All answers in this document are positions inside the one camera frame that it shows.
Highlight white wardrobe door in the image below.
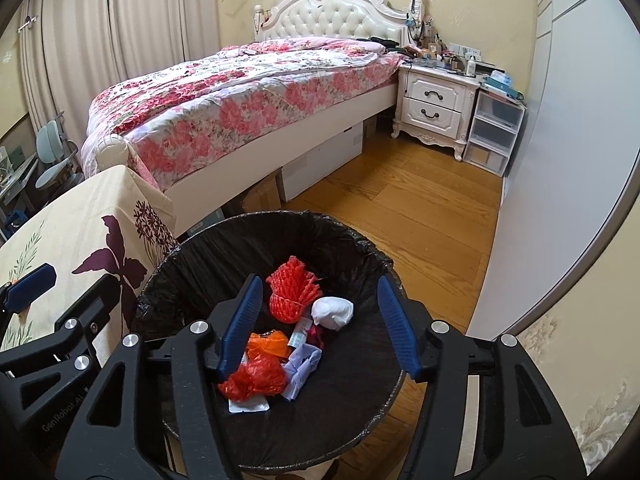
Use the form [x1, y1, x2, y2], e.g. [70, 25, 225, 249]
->
[467, 0, 640, 356]

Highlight white nightstand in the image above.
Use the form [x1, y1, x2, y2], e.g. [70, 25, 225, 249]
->
[391, 66, 481, 162]

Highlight red plastic bag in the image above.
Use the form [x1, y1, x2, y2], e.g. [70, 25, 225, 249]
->
[217, 352, 287, 402]

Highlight grey study desk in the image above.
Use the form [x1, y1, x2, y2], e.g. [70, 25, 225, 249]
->
[0, 145, 41, 241]

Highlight bin with black liner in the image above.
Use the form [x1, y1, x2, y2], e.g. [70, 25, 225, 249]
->
[131, 210, 407, 476]

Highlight red foam fruit net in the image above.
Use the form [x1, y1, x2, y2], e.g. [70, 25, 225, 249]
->
[265, 256, 323, 323]

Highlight beige curtains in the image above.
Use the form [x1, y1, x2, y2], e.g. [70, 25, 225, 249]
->
[20, 0, 221, 136]

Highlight white storage box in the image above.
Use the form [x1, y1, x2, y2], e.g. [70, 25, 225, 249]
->
[277, 120, 365, 201]

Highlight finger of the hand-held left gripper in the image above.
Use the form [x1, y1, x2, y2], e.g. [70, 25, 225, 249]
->
[0, 262, 57, 318]
[0, 272, 126, 396]

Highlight purple paper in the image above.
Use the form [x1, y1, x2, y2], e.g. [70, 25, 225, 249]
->
[282, 345, 323, 402]

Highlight floral cream tablecloth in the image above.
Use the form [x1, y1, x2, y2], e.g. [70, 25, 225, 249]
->
[0, 164, 181, 361]

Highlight pink floral quilt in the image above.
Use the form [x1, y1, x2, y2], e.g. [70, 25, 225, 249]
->
[80, 37, 403, 193]

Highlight pile of small nightstand items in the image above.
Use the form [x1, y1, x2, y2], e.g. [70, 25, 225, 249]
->
[402, 0, 526, 103]

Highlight white plastic bag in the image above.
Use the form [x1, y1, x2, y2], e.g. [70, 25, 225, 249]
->
[311, 296, 355, 331]

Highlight grey office chair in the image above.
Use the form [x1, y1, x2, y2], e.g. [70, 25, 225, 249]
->
[35, 114, 86, 196]

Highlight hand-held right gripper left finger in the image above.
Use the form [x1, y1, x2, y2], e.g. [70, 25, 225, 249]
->
[62, 274, 265, 480]

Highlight brown cardboard box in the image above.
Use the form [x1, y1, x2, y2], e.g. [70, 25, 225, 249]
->
[222, 170, 283, 218]

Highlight clear plastic drawer unit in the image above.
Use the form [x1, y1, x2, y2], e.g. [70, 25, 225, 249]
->
[462, 87, 527, 178]

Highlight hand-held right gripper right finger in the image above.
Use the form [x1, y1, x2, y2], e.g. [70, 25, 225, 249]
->
[376, 275, 588, 480]

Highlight white bed with tufted headboard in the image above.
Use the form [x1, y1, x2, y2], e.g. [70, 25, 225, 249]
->
[80, 0, 416, 241]

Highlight orange box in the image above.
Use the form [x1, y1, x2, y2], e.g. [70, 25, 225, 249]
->
[247, 330, 291, 361]

